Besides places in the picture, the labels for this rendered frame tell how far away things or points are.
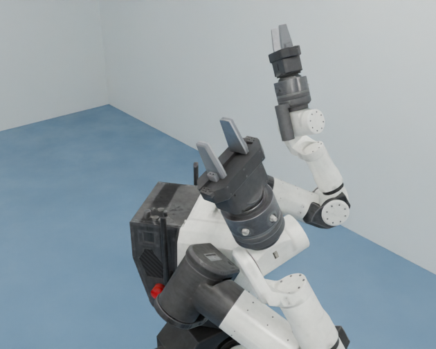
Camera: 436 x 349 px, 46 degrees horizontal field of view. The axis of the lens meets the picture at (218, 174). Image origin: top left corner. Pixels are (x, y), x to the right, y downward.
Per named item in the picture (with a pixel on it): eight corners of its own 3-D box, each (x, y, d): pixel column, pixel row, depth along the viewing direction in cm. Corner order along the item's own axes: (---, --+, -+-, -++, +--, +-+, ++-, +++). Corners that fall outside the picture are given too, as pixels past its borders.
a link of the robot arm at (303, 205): (335, 242, 143) (264, 215, 138) (322, 221, 155) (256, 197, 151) (355, 206, 140) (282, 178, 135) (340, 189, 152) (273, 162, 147)
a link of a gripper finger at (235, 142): (216, 119, 74) (230, 151, 77) (232, 122, 71) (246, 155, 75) (223, 112, 74) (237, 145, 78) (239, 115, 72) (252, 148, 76)
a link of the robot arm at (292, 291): (237, 258, 82) (274, 322, 86) (283, 228, 84) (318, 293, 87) (226, 246, 89) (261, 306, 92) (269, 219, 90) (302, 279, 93)
